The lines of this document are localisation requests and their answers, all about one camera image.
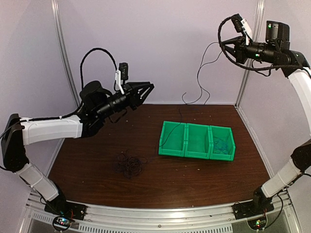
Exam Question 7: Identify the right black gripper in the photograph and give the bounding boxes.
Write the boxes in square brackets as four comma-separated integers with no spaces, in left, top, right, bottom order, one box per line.
[220,33,279,64]

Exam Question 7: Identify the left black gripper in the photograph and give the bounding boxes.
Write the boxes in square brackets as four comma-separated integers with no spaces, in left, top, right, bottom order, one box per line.
[96,82,155,120]

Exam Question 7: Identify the dark blue cable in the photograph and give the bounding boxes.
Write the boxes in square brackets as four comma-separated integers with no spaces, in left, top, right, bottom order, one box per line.
[154,42,223,155]

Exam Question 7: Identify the light blue cable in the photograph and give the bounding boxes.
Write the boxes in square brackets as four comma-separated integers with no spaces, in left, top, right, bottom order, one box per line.
[213,136,231,151]
[212,139,230,154]

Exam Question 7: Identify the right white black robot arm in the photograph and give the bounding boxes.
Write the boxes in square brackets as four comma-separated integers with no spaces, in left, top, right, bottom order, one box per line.
[217,14,311,215]

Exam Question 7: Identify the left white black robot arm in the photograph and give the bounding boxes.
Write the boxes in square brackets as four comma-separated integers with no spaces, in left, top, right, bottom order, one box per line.
[0,81,154,216]

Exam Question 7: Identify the left green plastic bin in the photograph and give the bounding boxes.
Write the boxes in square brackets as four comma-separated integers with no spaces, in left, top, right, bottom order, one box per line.
[158,121,187,157]

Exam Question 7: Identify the green plastic bin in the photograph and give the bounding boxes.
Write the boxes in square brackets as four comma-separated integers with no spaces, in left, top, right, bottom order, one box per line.
[210,125,236,162]
[184,123,211,160]
[158,121,187,157]

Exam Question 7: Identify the middle green plastic bin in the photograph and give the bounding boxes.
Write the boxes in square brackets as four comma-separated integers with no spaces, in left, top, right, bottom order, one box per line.
[184,123,211,160]

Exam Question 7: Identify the right green plastic bin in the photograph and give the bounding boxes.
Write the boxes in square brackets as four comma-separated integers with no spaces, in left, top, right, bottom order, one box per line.
[210,125,236,162]

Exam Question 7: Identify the left round circuit board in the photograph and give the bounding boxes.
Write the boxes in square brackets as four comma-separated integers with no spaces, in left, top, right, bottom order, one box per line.
[52,216,73,231]

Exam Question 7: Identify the round circuit board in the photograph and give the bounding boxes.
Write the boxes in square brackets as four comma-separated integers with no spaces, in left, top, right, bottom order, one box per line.
[52,216,73,231]
[247,217,267,231]

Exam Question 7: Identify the right round circuit board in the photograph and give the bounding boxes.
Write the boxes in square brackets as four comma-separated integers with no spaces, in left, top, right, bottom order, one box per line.
[247,217,267,231]

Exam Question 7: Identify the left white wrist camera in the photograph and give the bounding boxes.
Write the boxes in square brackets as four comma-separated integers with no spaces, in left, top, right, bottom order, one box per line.
[114,62,128,94]

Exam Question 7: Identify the right aluminium frame post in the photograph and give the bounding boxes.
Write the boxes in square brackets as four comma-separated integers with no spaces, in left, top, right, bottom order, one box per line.
[235,0,265,109]

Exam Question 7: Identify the aluminium frame post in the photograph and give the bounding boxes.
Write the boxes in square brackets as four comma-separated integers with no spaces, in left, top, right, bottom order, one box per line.
[51,0,80,107]
[235,0,265,109]

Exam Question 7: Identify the left black camera cable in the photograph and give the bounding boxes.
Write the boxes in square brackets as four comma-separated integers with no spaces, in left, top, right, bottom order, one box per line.
[0,48,118,144]

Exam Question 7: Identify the black camera cable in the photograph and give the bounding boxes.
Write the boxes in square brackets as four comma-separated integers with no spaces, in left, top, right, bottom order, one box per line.
[0,48,118,144]
[217,16,304,72]

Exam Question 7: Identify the right black camera cable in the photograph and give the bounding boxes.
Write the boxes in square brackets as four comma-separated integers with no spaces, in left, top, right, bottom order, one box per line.
[217,16,304,72]

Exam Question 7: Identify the left aluminium frame post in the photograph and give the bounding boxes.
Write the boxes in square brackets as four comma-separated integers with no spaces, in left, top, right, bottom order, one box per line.
[51,0,80,107]

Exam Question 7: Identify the aluminium front rail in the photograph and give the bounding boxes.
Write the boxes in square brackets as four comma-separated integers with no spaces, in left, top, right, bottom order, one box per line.
[24,189,298,233]

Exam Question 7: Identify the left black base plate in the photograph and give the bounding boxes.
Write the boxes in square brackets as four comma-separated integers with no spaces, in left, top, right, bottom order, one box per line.
[44,202,86,220]

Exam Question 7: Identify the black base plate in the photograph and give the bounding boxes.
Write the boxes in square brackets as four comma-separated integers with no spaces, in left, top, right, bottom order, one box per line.
[232,200,274,220]
[44,202,86,220]

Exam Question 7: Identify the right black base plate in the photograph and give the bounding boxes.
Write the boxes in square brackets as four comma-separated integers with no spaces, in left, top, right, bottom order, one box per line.
[232,200,274,220]

